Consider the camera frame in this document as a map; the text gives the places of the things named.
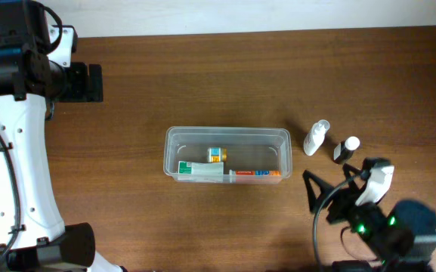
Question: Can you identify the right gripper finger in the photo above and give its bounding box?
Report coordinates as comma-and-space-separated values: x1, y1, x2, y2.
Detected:
342, 163, 362, 182
302, 170, 334, 213

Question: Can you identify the dark bottle white cap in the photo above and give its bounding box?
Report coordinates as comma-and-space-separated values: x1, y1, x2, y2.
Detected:
333, 136, 360, 165

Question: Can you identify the white spray bottle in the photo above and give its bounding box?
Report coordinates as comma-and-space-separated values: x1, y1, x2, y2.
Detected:
303, 119, 330, 156

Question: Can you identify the clear plastic container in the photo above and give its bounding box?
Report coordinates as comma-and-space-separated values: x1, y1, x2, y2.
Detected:
163, 126, 292, 184

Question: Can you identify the orange tablet tube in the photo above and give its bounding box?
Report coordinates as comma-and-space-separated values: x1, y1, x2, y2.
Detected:
229, 170, 281, 177

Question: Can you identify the small gold-lid jar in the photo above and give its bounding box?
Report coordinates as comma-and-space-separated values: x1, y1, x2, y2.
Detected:
207, 147, 227, 163

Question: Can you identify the white green medicine box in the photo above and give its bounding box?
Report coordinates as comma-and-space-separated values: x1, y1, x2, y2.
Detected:
178, 161, 224, 182

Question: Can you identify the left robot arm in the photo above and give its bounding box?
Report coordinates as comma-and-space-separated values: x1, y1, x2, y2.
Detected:
0, 1, 119, 271

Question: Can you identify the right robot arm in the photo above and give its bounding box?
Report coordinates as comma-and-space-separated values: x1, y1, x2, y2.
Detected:
302, 158, 436, 271

